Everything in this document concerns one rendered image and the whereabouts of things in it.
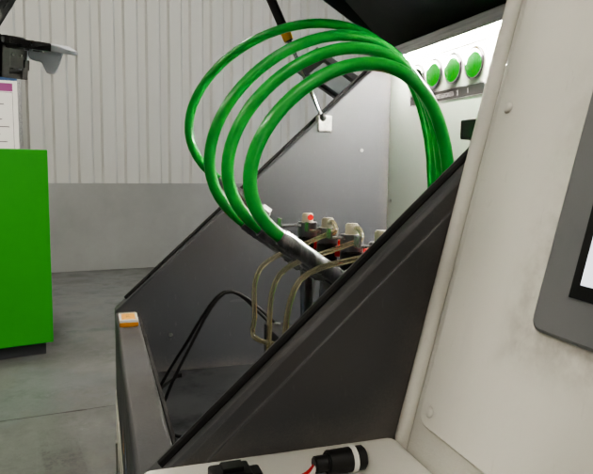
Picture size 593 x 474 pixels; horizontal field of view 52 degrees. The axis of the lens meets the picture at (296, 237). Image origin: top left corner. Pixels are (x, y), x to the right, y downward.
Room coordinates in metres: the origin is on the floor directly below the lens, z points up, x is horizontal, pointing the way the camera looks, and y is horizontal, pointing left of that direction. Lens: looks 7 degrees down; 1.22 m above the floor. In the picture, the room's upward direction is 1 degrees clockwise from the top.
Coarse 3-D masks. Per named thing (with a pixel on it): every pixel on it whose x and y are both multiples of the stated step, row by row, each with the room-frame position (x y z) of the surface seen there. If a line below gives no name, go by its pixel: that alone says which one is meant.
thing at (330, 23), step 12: (288, 24) 0.94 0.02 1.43; (300, 24) 0.93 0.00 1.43; (312, 24) 0.93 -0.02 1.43; (324, 24) 0.93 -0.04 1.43; (336, 24) 0.93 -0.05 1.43; (348, 24) 0.93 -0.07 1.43; (252, 36) 0.94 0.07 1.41; (264, 36) 0.94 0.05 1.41; (240, 48) 0.94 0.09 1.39; (228, 60) 0.94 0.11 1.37; (216, 72) 0.95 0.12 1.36; (204, 84) 0.94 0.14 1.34; (192, 96) 0.95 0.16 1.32; (192, 108) 0.95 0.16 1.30; (420, 108) 0.92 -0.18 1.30; (192, 120) 0.95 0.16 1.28; (420, 120) 0.93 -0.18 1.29; (192, 132) 0.95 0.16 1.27; (192, 144) 0.95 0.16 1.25; (192, 156) 0.95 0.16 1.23
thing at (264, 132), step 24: (336, 72) 0.61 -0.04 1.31; (408, 72) 0.64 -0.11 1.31; (288, 96) 0.60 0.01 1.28; (432, 96) 0.65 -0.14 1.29; (264, 120) 0.59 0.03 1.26; (432, 120) 0.65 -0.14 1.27; (264, 144) 0.59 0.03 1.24; (264, 216) 0.59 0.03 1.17; (288, 240) 0.60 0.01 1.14; (312, 264) 0.61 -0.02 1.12
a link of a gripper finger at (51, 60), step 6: (54, 48) 1.24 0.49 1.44; (60, 48) 1.25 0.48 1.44; (66, 48) 1.26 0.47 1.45; (30, 54) 1.24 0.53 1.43; (36, 54) 1.24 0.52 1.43; (42, 54) 1.25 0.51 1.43; (48, 54) 1.25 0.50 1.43; (54, 54) 1.25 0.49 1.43; (60, 54) 1.25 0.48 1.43; (66, 54) 1.27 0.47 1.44; (72, 54) 1.27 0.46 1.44; (36, 60) 1.25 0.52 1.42; (42, 60) 1.25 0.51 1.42; (48, 60) 1.25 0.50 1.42; (54, 60) 1.25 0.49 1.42; (60, 60) 1.26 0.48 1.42; (48, 66) 1.25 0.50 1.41; (54, 66) 1.26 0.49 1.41; (48, 72) 1.25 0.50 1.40; (54, 72) 1.26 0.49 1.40
